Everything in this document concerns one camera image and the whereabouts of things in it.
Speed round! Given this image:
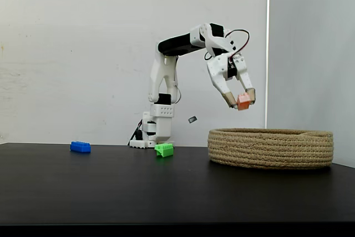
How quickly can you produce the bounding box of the pink lego block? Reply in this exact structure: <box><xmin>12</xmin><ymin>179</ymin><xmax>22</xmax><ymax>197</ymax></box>
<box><xmin>236</xmin><ymin>92</ymin><xmax>252</xmax><ymax>112</ymax></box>

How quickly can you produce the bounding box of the green lego block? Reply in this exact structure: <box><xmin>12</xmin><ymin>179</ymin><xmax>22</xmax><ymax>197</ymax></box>
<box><xmin>154</xmin><ymin>143</ymin><xmax>175</xmax><ymax>158</ymax></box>

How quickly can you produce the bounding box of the blue lego block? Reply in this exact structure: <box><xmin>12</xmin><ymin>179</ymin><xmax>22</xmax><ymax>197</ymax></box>
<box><xmin>69</xmin><ymin>141</ymin><xmax>92</xmax><ymax>154</ymax></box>

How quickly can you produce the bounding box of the red and white servo cable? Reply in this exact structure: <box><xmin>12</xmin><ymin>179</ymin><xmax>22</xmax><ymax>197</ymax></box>
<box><xmin>204</xmin><ymin>29</ymin><xmax>250</xmax><ymax>62</ymax></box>

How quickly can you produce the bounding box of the round woven rope basket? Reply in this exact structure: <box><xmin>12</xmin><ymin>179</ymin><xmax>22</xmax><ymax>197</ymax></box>
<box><xmin>207</xmin><ymin>128</ymin><xmax>334</xmax><ymax>169</ymax></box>

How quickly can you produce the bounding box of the black base cable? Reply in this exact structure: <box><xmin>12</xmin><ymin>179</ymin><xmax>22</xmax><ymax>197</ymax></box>
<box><xmin>127</xmin><ymin>120</ymin><xmax>144</xmax><ymax>147</ymax></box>

